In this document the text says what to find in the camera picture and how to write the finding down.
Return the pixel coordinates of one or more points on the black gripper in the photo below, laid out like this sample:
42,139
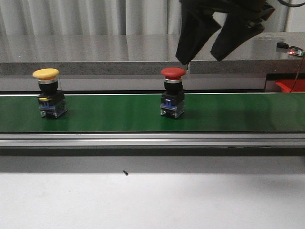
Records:
243,22

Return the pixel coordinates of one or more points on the red mushroom push button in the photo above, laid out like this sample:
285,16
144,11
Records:
172,100

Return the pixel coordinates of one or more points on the yellow mushroom push button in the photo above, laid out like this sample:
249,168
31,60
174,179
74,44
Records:
51,100

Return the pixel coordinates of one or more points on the grey stone bench right slab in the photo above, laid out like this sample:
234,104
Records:
257,55

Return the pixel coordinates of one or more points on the grey stone bench slab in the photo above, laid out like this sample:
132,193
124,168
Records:
88,54
257,55

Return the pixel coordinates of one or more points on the black connector plug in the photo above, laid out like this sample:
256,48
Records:
282,45

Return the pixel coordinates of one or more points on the small lit circuit board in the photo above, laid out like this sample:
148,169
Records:
296,52

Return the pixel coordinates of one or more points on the red plastic bin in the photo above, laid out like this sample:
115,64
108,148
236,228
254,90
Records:
287,85

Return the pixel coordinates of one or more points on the green conveyor belt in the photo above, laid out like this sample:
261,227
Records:
279,112

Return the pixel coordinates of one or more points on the grey stone bench left slab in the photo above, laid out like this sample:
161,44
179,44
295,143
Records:
88,54

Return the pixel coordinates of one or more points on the grey pleated curtain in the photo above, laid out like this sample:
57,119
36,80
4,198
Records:
90,17

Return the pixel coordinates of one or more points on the aluminium conveyor frame rail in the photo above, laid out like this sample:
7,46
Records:
154,140

